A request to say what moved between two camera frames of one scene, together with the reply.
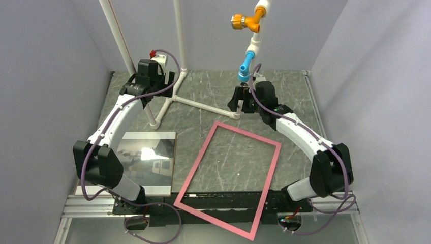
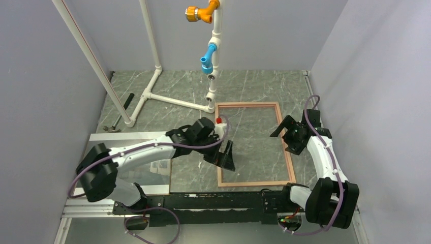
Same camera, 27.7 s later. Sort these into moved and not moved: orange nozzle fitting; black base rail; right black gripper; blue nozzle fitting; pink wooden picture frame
Moved: blue nozzle fitting; orange nozzle fitting; right black gripper; pink wooden picture frame
Not moved: black base rail
